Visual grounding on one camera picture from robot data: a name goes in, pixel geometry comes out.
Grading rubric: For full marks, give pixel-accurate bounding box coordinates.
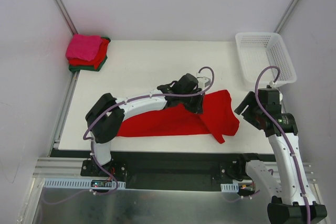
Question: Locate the right grey cable duct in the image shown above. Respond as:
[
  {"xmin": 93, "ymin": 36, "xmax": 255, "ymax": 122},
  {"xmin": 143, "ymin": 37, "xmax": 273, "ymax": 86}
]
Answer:
[{"xmin": 220, "ymin": 183, "xmax": 239, "ymax": 193}]

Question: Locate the left grey cable duct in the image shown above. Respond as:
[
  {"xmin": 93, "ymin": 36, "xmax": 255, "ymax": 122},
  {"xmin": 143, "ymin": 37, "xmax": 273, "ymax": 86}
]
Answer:
[{"xmin": 44, "ymin": 178, "xmax": 116, "ymax": 190}]

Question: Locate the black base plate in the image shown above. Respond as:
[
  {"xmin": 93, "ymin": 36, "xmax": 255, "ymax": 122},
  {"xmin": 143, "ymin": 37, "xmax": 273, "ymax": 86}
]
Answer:
[{"xmin": 80, "ymin": 152, "xmax": 266, "ymax": 191}]

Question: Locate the grey cable duct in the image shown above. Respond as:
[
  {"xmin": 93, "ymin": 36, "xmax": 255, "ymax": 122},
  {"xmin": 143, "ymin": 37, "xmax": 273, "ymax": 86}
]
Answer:
[
  {"xmin": 220, "ymin": 183, "xmax": 239, "ymax": 193},
  {"xmin": 44, "ymin": 178, "xmax": 116, "ymax": 190}
]

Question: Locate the white plastic basket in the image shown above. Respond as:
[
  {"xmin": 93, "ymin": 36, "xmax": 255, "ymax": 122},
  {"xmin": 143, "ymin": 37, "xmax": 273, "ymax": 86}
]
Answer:
[{"xmin": 235, "ymin": 32, "xmax": 297, "ymax": 90}]

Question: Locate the red t shirt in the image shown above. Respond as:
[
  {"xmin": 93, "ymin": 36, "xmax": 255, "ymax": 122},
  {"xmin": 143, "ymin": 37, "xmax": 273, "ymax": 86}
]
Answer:
[
  {"xmin": 68, "ymin": 37, "xmax": 110, "ymax": 70},
  {"xmin": 117, "ymin": 90, "xmax": 239, "ymax": 144}
]

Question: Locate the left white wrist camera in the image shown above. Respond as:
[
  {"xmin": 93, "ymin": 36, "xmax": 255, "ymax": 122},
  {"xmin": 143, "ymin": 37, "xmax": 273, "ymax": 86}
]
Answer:
[{"xmin": 197, "ymin": 77, "xmax": 211, "ymax": 90}]

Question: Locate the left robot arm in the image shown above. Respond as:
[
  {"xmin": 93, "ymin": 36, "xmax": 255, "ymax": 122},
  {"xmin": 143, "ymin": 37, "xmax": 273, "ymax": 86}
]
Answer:
[{"xmin": 85, "ymin": 73, "xmax": 212, "ymax": 176}]

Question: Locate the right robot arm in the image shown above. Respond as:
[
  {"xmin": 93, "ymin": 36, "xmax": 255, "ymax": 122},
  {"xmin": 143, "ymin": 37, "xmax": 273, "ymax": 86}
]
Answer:
[{"xmin": 234, "ymin": 87, "xmax": 327, "ymax": 223}]

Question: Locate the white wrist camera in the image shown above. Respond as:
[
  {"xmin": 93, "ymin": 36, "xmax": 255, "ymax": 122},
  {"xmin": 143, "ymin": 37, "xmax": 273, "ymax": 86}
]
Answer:
[
  {"xmin": 267, "ymin": 81, "xmax": 283, "ymax": 102},
  {"xmin": 197, "ymin": 77, "xmax": 211, "ymax": 90}
]

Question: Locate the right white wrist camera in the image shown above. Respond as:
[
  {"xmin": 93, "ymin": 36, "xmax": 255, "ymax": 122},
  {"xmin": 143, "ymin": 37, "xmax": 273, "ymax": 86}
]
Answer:
[{"xmin": 267, "ymin": 81, "xmax": 283, "ymax": 102}]

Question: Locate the folded green t shirt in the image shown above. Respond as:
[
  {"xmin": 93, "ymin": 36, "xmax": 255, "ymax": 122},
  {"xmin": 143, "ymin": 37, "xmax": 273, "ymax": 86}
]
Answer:
[{"xmin": 68, "ymin": 35, "xmax": 111, "ymax": 72}]

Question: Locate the folded red t shirt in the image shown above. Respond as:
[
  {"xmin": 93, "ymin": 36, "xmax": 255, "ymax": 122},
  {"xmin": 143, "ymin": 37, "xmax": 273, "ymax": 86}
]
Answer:
[{"xmin": 68, "ymin": 37, "xmax": 110, "ymax": 70}]

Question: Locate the folded pink t shirt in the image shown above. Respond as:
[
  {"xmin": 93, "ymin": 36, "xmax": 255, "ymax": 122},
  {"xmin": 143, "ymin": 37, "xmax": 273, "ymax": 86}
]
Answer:
[{"xmin": 66, "ymin": 34, "xmax": 102, "ymax": 61}]

